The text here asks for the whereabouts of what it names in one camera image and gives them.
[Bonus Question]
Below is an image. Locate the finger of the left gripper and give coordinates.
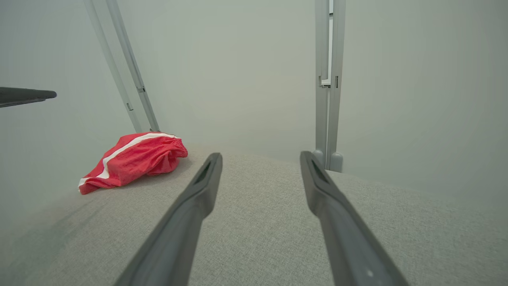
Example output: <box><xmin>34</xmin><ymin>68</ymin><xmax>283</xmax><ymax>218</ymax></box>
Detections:
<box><xmin>0</xmin><ymin>87</ymin><xmax>57</xmax><ymax>108</ymax></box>

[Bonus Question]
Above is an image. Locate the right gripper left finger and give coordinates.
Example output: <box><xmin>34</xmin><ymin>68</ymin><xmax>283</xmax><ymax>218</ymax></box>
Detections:
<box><xmin>114</xmin><ymin>152</ymin><xmax>223</xmax><ymax>286</ymax></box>

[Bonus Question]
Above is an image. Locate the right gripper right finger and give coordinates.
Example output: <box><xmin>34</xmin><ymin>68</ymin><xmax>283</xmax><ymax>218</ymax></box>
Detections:
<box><xmin>300</xmin><ymin>151</ymin><xmax>410</xmax><ymax>286</ymax></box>

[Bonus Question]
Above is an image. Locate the red shorts white stripe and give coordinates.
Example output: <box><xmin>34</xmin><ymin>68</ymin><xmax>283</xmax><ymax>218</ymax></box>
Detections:
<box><xmin>78</xmin><ymin>132</ymin><xmax>189</xmax><ymax>195</ymax></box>

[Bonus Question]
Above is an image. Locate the grey post with bracket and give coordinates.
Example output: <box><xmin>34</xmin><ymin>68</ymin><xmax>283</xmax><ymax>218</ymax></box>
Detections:
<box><xmin>83</xmin><ymin>0</ymin><xmax>161</xmax><ymax>134</ymax></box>

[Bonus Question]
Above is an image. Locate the grey post with rounded feet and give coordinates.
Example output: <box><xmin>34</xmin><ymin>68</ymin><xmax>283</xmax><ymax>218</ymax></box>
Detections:
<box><xmin>315</xmin><ymin>0</ymin><xmax>346</xmax><ymax>173</ymax></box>

